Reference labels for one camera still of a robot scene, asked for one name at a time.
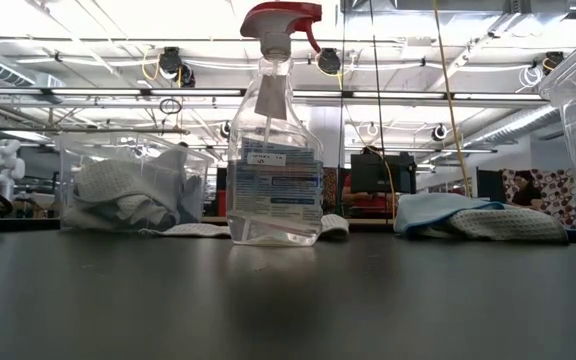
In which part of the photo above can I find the white coiled ceiling cable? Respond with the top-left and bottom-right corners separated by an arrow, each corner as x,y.
517,64 -> 544,94

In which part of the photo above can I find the clear spray bottle red trigger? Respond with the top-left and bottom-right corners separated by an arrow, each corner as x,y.
226,1 -> 325,248

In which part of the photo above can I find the black coiled ceiling cable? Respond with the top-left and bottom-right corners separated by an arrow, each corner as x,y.
158,97 -> 183,115

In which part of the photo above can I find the circle patterned partition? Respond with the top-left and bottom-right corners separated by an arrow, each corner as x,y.
500,167 -> 576,230
321,167 -> 339,214

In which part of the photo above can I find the black hanging cable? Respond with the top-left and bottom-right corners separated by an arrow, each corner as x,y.
370,0 -> 389,224

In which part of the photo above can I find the long ceiling light fixture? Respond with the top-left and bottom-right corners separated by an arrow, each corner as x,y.
0,87 -> 549,109

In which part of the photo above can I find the yellow hanging cable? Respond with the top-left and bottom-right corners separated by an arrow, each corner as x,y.
432,0 -> 472,199

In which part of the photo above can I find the thin yellow cable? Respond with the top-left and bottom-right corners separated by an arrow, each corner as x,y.
367,144 -> 398,221

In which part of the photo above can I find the person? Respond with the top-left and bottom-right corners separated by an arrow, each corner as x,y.
340,144 -> 394,219
510,169 -> 544,211

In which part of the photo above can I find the black computer monitor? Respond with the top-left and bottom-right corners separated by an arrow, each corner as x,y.
476,167 -> 507,204
350,152 -> 418,196

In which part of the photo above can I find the thin dark hanging cord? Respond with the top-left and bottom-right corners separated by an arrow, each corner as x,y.
337,0 -> 347,216

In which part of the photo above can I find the grey microfiber towel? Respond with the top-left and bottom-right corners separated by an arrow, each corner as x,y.
137,213 -> 350,241
417,205 -> 569,245
155,147 -> 204,226
62,158 -> 182,231

